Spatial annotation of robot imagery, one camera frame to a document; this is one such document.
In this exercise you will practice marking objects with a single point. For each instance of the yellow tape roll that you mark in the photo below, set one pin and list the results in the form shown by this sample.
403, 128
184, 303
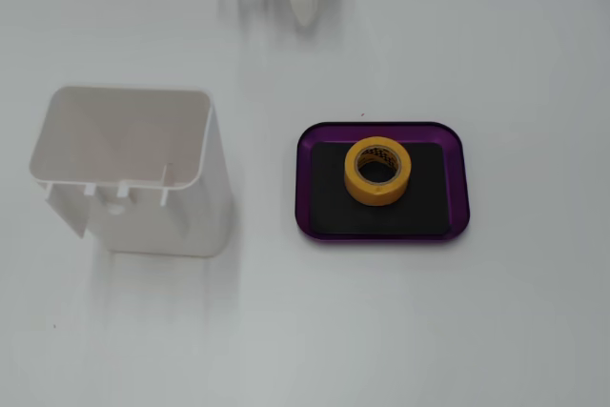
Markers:
376, 192

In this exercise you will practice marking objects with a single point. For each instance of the purple metal tray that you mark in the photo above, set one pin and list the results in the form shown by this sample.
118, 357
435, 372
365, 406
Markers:
457, 178

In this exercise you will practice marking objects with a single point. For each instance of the white plastic box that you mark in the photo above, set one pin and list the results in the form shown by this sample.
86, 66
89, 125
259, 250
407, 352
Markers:
143, 140

